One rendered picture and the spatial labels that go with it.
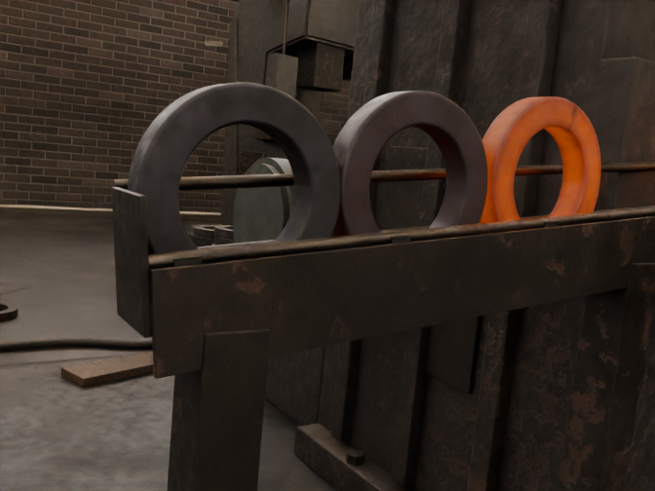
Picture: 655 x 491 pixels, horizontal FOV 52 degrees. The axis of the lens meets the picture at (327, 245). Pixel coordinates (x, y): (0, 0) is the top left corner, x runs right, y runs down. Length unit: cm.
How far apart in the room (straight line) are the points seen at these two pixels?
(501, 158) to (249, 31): 516
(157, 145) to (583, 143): 50
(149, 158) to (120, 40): 636
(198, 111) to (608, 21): 71
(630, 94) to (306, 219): 58
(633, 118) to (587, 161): 22
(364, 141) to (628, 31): 60
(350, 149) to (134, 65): 631
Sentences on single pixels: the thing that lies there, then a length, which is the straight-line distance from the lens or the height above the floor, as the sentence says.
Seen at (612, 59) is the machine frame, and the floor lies 87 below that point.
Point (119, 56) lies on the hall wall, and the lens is 686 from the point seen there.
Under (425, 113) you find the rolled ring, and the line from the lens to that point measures 67.
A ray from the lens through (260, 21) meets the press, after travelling 572.
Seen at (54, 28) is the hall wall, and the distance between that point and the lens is 675.
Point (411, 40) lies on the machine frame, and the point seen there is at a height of 94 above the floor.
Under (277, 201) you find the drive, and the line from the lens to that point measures 195.
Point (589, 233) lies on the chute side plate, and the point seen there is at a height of 64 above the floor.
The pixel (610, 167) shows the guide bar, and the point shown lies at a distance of 99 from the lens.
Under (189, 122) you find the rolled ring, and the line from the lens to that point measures 54.
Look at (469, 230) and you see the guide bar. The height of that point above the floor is 64.
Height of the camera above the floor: 69
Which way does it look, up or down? 7 degrees down
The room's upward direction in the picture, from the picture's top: 5 degrees clockwise
